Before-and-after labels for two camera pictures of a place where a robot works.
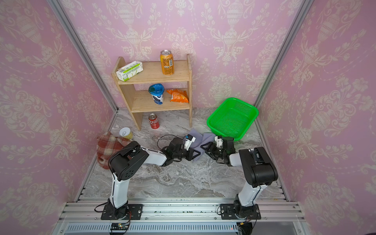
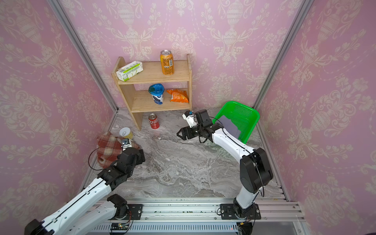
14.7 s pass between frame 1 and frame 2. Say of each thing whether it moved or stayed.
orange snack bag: stayed
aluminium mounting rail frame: stayed
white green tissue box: stayed
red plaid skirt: stayed
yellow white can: stayed
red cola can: stayed
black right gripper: moved
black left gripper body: moved
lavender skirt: moved
